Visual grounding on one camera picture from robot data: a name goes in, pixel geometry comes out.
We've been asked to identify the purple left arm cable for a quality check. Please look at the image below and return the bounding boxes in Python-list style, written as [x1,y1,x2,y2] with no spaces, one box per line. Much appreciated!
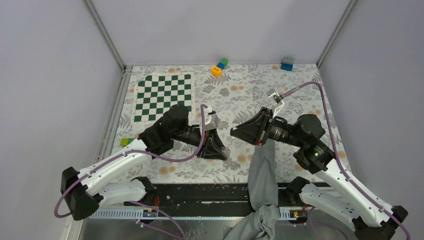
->
[53,103,210,220]

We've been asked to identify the blue yellow toy car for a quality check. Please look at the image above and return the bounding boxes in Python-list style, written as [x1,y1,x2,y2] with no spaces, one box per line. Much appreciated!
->
[119,138,135,147]

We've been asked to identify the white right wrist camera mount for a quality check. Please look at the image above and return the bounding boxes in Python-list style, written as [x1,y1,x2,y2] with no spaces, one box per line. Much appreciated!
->
[266,88,285,118]

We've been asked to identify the floral tablecloth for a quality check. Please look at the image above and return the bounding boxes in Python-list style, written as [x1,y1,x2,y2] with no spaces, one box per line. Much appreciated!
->
[113,64,350,183]

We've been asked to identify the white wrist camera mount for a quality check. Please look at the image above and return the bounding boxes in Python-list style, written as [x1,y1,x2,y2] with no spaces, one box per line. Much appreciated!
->
[266,88,285,118]
[200,104,221,131]

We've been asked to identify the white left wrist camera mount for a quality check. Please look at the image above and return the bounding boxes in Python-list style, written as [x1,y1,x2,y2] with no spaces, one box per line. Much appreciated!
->
[200,104,221,131]

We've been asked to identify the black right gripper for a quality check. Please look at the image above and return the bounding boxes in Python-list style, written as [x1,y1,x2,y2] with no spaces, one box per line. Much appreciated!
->
[230,106,305,148]

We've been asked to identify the blue grey toy block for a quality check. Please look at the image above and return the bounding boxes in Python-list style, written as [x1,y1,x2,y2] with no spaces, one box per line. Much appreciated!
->
[280,56,294,72]

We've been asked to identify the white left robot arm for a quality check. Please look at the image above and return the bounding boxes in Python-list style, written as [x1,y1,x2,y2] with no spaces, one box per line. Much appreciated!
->
[54,104,231,221]

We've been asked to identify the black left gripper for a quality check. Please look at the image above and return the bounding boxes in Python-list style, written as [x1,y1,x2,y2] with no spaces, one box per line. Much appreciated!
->
[173,125,229,161]

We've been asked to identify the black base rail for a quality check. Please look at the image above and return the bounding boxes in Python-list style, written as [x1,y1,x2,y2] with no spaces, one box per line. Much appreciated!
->
[120,180,355,220]

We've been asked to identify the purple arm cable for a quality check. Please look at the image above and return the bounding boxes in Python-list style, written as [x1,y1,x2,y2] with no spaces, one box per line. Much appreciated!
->
[53,103,210,220]
[279,81,412,240]

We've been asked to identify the grey sleeved forearm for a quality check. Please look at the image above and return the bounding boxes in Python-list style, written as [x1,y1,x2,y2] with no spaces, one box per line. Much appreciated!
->
[224,140,281,240]

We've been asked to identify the yellow blue green toy blocks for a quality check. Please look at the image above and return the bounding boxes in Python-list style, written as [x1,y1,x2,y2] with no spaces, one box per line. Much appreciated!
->
[210,58,228,77]

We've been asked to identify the green white chessboard mat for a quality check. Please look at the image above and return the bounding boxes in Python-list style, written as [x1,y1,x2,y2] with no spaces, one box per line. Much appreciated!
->
[131,72,196,126]

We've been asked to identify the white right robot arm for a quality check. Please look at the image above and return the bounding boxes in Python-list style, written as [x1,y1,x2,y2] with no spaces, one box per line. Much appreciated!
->
[230,107,408,240]

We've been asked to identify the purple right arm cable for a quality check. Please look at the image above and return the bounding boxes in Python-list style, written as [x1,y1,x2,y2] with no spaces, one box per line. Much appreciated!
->
[279,81,412,240]

